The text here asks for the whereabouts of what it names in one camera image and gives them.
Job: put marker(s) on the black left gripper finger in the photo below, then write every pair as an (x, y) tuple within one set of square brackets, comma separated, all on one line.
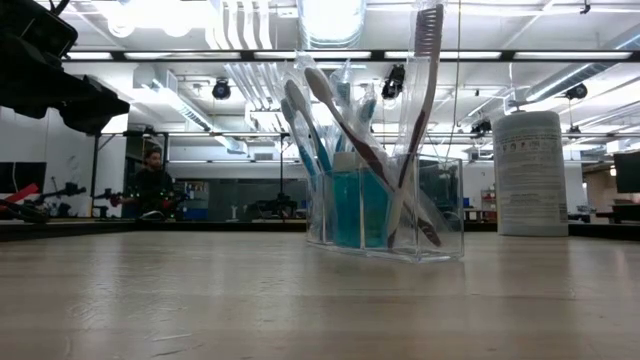
[(105, 100), (95, 122)]

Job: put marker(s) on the teal mouthwash bottle white cap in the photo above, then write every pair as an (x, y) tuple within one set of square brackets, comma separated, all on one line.
[(346, 210), (375, 215)]

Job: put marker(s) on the clear acrylic organizer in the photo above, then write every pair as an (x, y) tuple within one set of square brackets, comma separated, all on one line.
[(447, 215)]

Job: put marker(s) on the person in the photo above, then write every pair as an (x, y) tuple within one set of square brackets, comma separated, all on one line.
[(152, 187)]

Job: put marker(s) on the black monitor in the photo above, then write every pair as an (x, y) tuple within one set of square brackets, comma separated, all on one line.
[(627, 172), (20, 175)]

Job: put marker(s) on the red flat object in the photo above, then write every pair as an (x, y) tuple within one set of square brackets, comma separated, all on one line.
[(22, 192)]

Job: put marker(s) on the black overhead crossbar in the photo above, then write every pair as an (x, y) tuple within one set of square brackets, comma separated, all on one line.
[(200, 55)]

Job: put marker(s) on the white ceiling pipe bundle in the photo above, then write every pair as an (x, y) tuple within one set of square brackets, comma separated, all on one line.
[(260, 90)]

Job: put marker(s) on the white wrapped cup stack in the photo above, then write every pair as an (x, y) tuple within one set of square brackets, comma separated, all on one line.
[(530, 150)]

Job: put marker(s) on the black metal table frame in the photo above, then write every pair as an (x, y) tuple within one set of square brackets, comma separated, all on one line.
[(75, 231)]

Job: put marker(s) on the black background workstation frame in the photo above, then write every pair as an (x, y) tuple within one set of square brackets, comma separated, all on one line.
[(281, 172)]

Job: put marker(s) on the silver ventilation duct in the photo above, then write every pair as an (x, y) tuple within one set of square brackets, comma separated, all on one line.
[(330, 25)]

